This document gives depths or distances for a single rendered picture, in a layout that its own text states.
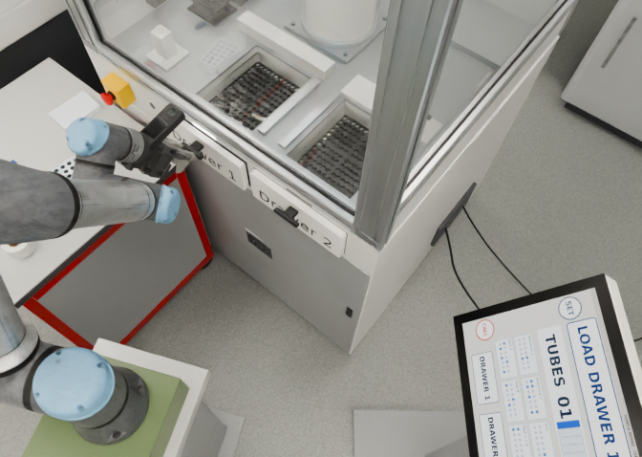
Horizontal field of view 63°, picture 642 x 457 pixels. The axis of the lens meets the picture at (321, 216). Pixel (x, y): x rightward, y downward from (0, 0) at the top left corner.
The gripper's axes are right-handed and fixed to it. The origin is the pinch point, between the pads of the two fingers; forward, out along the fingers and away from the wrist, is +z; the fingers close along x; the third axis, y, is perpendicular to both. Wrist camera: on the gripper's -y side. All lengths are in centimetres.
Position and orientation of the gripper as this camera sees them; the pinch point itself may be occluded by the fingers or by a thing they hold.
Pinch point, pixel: (188, 150)
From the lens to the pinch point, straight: 139.0
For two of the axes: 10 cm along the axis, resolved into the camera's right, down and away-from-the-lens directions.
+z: 3.3, 0.2, 9.4
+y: -5.2, 8.4, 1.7
